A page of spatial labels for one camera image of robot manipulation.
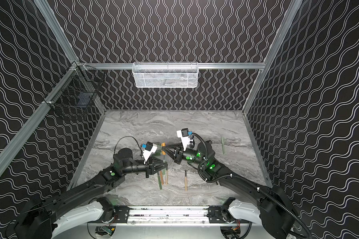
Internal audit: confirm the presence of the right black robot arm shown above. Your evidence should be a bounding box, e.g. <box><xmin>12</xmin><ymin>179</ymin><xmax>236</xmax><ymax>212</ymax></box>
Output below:
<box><xmin>162</xmin><ymin>141</ymin><xmax>312</xmax><ymax>239</ymax></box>

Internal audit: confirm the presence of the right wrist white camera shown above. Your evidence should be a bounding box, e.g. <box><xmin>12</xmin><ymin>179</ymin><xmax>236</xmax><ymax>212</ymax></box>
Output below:
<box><xmin>177</xmin><ymin>128</ymin><xmax>194</xmax><ymax>151</ymax></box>

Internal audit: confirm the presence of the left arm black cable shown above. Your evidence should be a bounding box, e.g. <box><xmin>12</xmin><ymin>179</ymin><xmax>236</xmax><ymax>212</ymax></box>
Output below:
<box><xmin>113</xmin><ymin>135</ymin><xmax>143</xmax><ymax>156</ymax></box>

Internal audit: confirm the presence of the aluminium frame left bar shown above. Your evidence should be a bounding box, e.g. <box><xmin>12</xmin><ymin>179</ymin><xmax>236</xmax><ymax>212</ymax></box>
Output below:
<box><xmin>0</xmin><ymin>62</ymin><xmax>78</xmax><ymax>192</ymax></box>

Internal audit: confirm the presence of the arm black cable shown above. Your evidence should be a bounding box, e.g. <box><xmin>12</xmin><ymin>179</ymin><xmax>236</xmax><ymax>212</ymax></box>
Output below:
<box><xmin>113</xmin><ymin>135</ymin><xmax>143</xmax><ymax>156</ymax></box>
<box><xmin>191</xmin><ymin>132</ymin><xmax>313</xmax><ymax>239</ymax></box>

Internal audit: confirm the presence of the white wire mesh basket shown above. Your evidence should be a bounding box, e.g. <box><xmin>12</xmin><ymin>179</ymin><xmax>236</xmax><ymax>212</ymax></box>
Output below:
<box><xmin>132</xmin><ymin>62</ymin><xmax>199</xmax><ymax>88</ymax></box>

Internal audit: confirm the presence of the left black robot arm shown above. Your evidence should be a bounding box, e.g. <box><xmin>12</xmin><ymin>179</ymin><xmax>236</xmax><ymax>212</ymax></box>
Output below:
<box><xmin>6</xmin><ymin>148</ymin><xmax>168</xmax><ymax>239</ymax></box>

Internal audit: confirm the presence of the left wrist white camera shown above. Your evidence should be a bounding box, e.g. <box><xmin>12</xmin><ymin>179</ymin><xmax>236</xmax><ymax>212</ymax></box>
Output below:
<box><xmin>142</xmin><ymin>142</ymin><xmax>158</xmax><ymax>164</ymax></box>

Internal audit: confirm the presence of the black wire mesh basket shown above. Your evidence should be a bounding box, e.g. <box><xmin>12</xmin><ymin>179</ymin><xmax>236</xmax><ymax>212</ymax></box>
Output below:
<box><xmin>46</xmin><ymin>61</ymin><xmax>105</xmax><ymax>121</ymax></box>

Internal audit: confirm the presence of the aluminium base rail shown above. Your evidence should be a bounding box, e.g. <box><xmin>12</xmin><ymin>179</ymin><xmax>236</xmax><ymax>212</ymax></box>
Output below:
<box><xmin>56</xmin><ymin>205</ymin><xmax>291</xmax><ymax>225</ymax></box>

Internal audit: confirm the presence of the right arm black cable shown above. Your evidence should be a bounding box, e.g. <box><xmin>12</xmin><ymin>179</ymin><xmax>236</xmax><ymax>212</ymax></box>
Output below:
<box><xmin>191</xmin><ymin>132</ymin><xmax>313</xmax><ymax>239</ymax></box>

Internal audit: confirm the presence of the wrist white camera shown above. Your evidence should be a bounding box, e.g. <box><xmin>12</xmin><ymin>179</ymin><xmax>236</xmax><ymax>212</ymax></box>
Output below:
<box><xmin>142</xmin><ymin>142</ymin><xmax>158</xmax><ymax>164</ymax></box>
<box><xmin>177</xmin><ymin>128</ymin><xmax>194</xmax><ymax>151</ymax></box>

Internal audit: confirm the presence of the aluminium frame bar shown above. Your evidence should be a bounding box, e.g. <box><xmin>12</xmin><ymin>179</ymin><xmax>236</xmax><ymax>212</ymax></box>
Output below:
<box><xmin>79</xmin><ymin>62</ymin><xmax>265</xmax><ymax>70</ymax></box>
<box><xmin>0</xmin><ymin>62</ymin><xmax>78</xmax><ymax>192</ymax></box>

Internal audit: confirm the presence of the aluminium frame back bar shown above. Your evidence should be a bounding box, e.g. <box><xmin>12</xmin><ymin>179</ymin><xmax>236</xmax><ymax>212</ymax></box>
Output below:
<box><xmin>79</xmin><ymin>62</ymin><xmax>265</xmax><ymax>70</ymax></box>

